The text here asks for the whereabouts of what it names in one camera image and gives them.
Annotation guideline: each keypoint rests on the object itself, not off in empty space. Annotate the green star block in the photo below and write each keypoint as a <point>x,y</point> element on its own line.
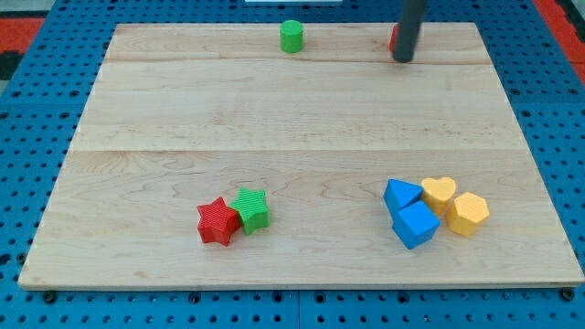
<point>252,208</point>

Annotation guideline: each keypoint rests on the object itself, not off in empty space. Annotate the yellow heart block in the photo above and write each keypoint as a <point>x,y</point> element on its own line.
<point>438,193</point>

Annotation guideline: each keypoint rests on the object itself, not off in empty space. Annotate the red circle block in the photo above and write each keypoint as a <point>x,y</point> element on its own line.
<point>393,38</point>

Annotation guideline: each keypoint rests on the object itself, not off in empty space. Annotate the wooden board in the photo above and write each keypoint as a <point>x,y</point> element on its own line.
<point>181,114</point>

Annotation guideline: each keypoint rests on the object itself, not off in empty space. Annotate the red star block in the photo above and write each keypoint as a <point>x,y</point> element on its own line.
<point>217,222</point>

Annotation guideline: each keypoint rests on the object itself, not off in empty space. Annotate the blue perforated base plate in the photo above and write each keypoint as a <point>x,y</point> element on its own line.
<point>540,66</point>

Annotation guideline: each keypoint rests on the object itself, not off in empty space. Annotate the blue cube block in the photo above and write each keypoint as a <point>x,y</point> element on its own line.
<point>415,224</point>

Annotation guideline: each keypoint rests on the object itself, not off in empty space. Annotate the green circle block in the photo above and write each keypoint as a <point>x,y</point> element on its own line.
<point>291,36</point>

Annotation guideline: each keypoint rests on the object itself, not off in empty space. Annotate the blue triangle block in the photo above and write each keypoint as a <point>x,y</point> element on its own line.
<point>399,194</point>

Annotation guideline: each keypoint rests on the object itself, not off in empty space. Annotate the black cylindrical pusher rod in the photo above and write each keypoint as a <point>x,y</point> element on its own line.
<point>411,16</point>

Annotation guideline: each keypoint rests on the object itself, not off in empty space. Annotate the yellow hexagon block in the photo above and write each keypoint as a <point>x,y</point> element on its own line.
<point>466,214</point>

